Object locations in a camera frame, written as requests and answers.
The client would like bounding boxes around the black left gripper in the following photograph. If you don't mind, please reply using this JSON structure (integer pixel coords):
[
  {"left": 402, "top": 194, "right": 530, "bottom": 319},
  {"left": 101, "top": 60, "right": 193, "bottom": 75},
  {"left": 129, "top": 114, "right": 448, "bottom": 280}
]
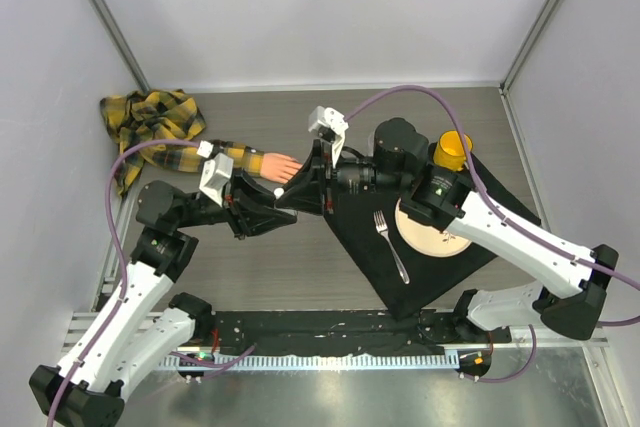
[{"left": 175, "top": 166, "right": 296, "bottom": 239}]

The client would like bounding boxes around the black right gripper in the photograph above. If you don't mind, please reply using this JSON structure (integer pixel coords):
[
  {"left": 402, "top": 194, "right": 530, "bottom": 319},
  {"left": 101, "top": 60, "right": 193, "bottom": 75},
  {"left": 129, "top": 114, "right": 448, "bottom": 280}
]
[{"left": 276, "top": 140, "right": 407, "bottom": 217}]

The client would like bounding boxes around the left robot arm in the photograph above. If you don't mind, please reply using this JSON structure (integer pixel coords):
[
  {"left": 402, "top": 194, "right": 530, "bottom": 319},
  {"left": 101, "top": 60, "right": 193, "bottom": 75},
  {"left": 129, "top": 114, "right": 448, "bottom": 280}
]
[{"left": 29, "top": 172, "right": 297, "bottom": 426}]

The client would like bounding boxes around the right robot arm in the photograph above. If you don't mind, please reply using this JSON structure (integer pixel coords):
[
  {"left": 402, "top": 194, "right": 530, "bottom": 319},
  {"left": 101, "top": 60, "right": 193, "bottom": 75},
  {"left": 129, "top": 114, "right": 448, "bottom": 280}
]
[{"left": 276, "top": 117, "right": 618, "bottom": 342}]

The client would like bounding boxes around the mannequin hand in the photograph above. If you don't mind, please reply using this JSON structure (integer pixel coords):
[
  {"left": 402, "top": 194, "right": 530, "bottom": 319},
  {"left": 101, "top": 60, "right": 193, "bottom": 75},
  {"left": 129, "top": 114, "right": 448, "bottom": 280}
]
[{"left": 260, "top": 153, "right": 302, "bottom": 184}]

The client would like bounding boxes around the silver fork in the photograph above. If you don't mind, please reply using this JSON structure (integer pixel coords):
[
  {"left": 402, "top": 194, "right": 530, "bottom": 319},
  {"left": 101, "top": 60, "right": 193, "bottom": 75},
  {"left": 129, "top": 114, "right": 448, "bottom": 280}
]
[{"left": 373, "top": 210, "right": 410, "bottom": 285}]

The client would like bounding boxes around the pink cream plate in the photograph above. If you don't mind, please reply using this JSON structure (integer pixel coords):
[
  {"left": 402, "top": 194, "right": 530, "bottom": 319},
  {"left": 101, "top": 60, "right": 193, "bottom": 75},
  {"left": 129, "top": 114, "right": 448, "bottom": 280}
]
[{"left": 394, "top": 201, "right": 472, "bottom": 258}]

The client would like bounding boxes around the black scalloped placemat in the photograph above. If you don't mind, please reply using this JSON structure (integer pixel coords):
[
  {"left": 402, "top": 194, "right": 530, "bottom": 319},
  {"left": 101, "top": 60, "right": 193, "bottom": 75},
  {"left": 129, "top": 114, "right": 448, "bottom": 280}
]
[{"left": 322, "top": 146, "right": 542, "bottom": 322}]

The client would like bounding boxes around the yellow mug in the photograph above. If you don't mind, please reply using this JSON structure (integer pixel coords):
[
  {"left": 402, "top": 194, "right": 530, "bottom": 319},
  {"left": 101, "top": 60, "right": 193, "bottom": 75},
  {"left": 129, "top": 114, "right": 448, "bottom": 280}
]
[{"left": 433, "top": 130, "right": 467, "bottom": 172}]

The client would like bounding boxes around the yellow plaid shirt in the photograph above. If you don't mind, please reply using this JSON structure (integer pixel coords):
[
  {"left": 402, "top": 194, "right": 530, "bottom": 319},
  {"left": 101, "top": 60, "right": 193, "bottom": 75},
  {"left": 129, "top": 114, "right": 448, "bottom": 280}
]
[{"left": 98, "top": 88, "right": 266, "bottom": 197}]

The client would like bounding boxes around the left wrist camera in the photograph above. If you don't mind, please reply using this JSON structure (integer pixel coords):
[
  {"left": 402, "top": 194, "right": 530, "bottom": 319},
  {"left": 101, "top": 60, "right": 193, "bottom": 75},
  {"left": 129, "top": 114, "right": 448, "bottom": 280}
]
[{"left": 197, "top": 141, "right": 234, "bottom": 207}]

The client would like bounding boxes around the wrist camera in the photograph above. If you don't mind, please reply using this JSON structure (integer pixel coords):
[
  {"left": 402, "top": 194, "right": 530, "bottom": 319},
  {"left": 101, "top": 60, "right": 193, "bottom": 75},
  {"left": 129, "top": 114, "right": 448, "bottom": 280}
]
[
  {"left": 197, "top": 141, "right": 234, "bottom": 207},
  {"left": 308, "top": 106, "right": 349, "bottom": 167}
]

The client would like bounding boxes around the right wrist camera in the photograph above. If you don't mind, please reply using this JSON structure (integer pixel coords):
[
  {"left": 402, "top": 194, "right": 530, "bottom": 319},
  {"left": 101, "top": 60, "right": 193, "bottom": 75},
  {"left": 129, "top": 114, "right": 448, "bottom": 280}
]
[{"left": 308, "top": 106, "right": 349, "bottom": 167}]

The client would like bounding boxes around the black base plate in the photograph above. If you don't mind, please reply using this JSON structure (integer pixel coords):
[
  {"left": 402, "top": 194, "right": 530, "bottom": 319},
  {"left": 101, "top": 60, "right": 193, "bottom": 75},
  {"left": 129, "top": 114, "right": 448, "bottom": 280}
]
[{"left": 215, "top": 309, "right": 512, "bottom": 357}]

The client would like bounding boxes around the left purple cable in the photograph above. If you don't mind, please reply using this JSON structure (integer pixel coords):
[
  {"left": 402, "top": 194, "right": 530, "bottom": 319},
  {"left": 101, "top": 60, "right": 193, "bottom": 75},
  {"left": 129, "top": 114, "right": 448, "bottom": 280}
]
[{"left": 47, "top": 139, "right": 201, "bottom": 426}]

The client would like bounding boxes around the white cable duct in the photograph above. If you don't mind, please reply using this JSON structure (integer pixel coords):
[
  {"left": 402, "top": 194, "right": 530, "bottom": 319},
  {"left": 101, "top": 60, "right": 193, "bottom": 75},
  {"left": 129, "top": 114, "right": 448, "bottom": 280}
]
[{"left": 159, "top": 352, "right": 460, "bottom": 372}]

